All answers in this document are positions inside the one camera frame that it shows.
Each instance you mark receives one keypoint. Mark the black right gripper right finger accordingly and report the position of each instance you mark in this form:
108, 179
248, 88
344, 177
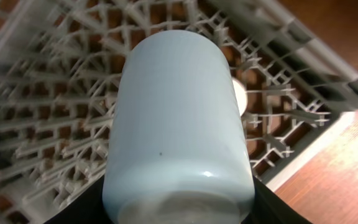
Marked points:
268, 208

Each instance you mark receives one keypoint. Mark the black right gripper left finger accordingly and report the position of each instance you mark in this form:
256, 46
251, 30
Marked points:
86, 209

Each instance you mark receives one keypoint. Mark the light blue cup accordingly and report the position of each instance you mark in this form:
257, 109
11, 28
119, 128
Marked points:
177, 151

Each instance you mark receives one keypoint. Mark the cream white cup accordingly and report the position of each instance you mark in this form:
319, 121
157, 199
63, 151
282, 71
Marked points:
241, 95

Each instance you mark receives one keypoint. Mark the grey dishwasher rack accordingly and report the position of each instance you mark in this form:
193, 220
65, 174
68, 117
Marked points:
60, 66

